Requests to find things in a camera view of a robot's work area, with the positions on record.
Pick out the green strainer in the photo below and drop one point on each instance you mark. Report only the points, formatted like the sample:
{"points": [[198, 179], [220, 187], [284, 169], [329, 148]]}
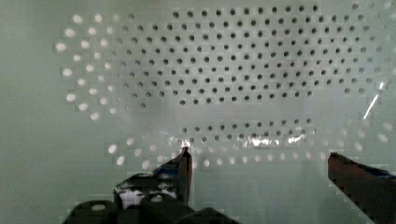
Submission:
{"points": [[260, 92]]}

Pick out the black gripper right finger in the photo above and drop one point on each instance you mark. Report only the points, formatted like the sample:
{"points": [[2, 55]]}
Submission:
{"points": [[373, 190]]}

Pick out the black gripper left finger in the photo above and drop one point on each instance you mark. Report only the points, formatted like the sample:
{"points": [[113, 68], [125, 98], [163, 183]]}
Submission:
{"points": [[172, 178]]}

